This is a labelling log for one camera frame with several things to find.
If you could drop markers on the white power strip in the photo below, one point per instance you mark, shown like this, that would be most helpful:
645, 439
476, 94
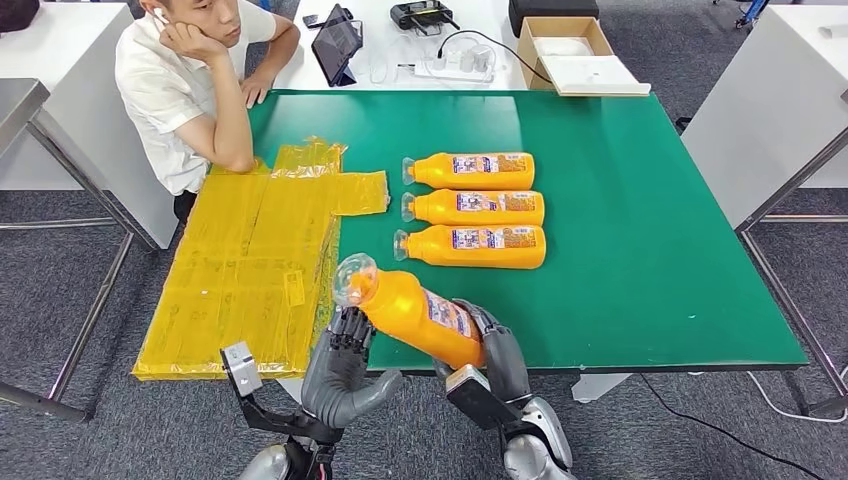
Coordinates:
450, 71

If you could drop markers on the white desk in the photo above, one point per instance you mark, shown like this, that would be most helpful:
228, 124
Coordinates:
490, 16

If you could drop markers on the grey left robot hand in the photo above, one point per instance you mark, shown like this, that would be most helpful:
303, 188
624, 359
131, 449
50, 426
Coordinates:
334, 391

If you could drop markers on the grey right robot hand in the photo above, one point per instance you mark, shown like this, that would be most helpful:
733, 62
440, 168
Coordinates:
507, 368

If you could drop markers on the black tablet with stand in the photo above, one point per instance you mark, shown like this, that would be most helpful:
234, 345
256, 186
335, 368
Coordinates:
334, 46

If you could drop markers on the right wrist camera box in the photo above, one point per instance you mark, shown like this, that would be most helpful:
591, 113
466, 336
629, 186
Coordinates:
474, 397

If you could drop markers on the steel table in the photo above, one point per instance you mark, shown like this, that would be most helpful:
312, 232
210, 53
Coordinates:
16, 109

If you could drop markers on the open cardboard box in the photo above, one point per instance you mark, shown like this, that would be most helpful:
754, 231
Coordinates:
563, 24

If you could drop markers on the person's right forearm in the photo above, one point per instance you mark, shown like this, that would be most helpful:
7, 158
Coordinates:
228, 119

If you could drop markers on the white flat box lid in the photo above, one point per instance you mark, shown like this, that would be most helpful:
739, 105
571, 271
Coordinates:
596, 76

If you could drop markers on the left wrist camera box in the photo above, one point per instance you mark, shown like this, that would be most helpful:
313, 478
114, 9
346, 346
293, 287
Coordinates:
242, 371

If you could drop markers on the black remote controller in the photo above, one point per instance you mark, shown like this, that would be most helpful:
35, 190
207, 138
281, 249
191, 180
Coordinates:
420, 13

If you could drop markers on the white foam insert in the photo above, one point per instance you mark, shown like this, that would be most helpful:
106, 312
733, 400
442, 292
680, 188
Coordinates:
563, 46

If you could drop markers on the person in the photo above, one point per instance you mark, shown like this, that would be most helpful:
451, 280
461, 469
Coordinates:
159, 86

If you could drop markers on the white charger plug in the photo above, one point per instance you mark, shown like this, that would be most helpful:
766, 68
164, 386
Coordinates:
484, 58
468, 61

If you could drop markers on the white table foot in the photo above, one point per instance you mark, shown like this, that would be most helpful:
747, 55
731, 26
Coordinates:
290, 389
599, 387

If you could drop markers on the person's left hand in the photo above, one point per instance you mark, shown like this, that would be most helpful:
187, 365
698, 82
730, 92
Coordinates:
257, 89

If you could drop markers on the black bag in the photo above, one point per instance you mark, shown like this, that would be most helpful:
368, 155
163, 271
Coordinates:
16, 13

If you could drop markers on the steel table frame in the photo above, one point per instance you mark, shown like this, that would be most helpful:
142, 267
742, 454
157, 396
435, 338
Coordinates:
795, 182

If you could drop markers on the blue metal rack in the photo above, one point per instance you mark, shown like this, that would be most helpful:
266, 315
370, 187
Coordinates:
752, 10

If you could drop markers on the person's left forearm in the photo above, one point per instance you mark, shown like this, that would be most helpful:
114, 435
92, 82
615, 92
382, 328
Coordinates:
281, 60

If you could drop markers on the person's right hand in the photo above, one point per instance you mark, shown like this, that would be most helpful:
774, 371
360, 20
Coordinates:
195, 43

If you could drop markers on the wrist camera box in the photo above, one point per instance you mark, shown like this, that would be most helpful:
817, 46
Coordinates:
474, 397
242, 371

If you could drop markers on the orange detergent bottle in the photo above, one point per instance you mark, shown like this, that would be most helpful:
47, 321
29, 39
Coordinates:
434, 171
404, 314
430, 246
437, 208

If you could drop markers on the black phone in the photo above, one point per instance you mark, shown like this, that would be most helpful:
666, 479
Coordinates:
312, 20

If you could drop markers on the white side table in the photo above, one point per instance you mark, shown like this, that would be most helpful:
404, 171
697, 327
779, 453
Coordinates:
79, 102
762, 99

